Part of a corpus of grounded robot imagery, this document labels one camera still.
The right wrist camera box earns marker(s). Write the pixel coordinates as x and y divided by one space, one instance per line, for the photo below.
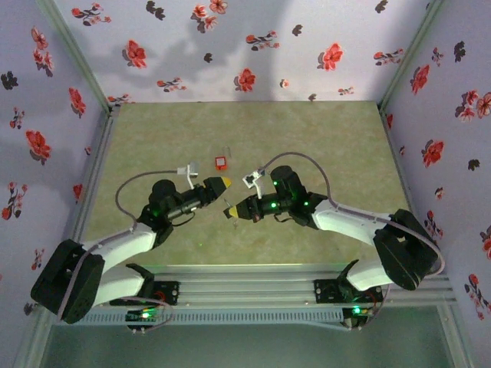
253 179

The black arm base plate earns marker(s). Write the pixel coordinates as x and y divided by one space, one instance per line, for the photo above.
169 293
326 291

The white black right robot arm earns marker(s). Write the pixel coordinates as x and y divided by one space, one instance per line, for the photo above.
345 220

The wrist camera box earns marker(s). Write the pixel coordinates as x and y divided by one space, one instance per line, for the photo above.
253 179
193 168

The aluminium side rail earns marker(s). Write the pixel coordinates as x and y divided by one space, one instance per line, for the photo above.
397 153
108 124

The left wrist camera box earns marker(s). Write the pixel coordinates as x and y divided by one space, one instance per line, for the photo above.
193 168

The aluminium corner post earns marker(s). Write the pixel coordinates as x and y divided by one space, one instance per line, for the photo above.
408 57
78 57

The small orange square block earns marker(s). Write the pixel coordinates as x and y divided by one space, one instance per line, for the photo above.
221 163

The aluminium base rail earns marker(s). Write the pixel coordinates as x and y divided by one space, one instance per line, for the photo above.
245 287

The aluminium frame post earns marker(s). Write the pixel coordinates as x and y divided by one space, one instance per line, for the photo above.
456 337
32 345

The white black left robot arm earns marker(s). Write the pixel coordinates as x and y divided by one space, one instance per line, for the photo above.
115 245

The black padlock keys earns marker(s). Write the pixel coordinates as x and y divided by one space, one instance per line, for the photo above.
236 224

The green lit controller board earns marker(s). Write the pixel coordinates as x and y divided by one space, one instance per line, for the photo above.
144 315
360 310

